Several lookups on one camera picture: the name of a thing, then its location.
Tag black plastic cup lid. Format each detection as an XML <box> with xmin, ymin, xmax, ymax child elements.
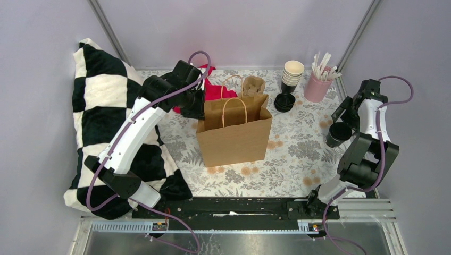
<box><xmin>329</xmin><ymin>122</ymin><xmax>353</xmax><ymax>141</ymax></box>

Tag brown paper bag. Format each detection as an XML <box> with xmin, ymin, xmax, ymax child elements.
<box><xmin>196</xmin><ymin>88</ymin><xmax>272</xmax><ymax>167</ymax></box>

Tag black paper coffee cup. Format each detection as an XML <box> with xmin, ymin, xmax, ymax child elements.
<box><xmin>325</xmin><ymin>131</ymin><xmax>344</xmax><ymax>148</ymax></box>

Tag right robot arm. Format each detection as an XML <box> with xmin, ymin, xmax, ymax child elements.
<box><xmin>305</xmin><ymin>79</ymin><xmax>399</xmax><ymax>219</ymax></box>

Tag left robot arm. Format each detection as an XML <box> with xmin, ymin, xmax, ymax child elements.
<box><xmin>84</xmin><ymin>60</ymin><xmax>208</xmax><ymax>218</ymax></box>

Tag red cloth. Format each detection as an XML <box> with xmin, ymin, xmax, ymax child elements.
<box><xmin>172</xmin><ymin>64</ymin><xmax>237</xmax><ymax>114</ymax></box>

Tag pink straw holder cup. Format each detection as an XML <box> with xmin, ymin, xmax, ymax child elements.
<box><xmin>304</xmin><ymin>68</ymin><xmax>333</xmax><ymax>103</ymax></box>

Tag cardboard cup carrier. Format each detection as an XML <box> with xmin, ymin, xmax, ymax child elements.
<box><xmin>240</xmin><ymin>75</ymin><xmax>266</xmax><ymax>97</ymax></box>

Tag stack of paper cups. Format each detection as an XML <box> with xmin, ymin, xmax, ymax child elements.
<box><xmin>281</xmin><ymin>60</ymin><xmax>305</xmax><ymax>93</ymax></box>

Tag stack of black lids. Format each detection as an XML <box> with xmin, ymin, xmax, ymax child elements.
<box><xmin>274</xmin><ymin>93</ymin><xmax>296</xmax><ymax>113</ymax></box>

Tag black white checkered pillow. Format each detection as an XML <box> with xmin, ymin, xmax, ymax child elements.
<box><xmin>63</xmin><ymin>38</ymin><xmax>193</xmax><ymax>219</ymax></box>

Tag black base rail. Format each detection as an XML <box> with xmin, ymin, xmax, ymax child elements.
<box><xmin>132</xmin><ymin>197</ymin><xmax>325</xmax><ymax>232</ymax></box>

